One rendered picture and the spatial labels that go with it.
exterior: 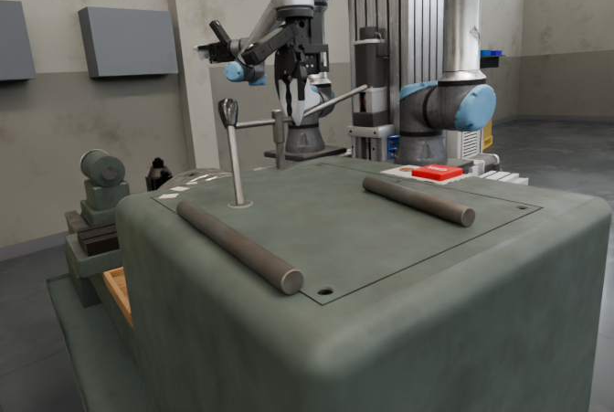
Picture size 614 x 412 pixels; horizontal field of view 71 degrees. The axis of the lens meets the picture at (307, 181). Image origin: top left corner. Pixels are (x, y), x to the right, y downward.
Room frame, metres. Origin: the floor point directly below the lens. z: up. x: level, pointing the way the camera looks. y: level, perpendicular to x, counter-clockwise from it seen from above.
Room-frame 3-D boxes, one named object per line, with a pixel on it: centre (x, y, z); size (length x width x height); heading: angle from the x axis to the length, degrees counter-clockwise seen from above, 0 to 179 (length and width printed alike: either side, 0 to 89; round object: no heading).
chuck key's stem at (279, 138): (0.83, 0.05, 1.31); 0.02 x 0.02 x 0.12
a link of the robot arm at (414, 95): (1.23, -0.34, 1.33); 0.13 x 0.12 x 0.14; 32
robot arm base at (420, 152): (1.23, -0.34, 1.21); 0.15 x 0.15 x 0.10
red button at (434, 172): (0.69, -0.22, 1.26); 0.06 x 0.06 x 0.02; 35
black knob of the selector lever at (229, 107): (0.67, 0.11, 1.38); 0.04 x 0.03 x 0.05; 35
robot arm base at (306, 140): (1.60, 0.00, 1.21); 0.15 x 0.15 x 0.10
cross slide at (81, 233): (1.44, 0.57, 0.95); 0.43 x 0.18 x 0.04; 125
